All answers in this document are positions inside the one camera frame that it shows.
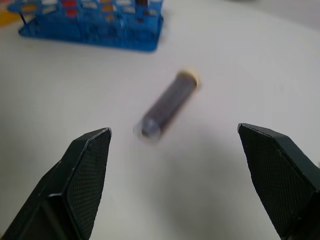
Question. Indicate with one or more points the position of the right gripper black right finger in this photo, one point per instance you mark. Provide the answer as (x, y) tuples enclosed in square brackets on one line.
[(280, 175)]

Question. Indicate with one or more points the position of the blue tube rack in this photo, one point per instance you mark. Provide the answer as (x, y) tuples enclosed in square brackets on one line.
[(75, 35)]

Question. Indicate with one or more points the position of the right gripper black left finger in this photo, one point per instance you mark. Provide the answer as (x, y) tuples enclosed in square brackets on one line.
[(82, 180)]

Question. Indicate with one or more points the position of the yellow flat object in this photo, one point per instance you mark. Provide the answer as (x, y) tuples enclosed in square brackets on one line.
[(5, 17)]

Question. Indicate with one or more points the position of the dark tube with cream cap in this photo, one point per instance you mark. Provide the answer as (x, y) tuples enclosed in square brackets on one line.
[(167, 102)]

